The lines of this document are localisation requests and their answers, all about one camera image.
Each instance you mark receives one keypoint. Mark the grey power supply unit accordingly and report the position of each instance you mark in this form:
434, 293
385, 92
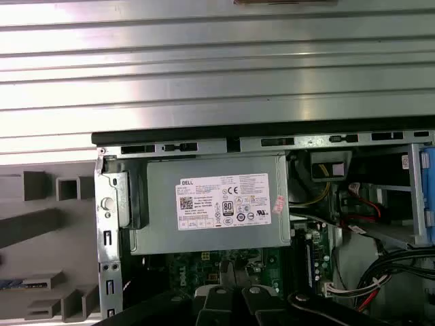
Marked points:
163, 237

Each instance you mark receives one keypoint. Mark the green motherboard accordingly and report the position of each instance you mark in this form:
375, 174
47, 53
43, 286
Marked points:
277, 282

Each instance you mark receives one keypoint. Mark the black PC case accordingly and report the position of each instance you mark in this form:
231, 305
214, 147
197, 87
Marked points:
102, 190

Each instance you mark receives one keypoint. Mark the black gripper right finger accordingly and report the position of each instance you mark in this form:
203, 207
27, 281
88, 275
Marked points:
258, 305

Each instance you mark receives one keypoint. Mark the grey parts rack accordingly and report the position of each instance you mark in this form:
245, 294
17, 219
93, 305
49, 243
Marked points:
78, 244

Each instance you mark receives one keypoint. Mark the RAM stick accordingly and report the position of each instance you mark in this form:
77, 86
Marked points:
13, 283

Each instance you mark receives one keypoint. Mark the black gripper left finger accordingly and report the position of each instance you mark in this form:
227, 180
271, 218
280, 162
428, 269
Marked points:
217, 305

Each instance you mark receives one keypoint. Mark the blue disk carrier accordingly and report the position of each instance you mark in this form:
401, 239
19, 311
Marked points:
429, 190

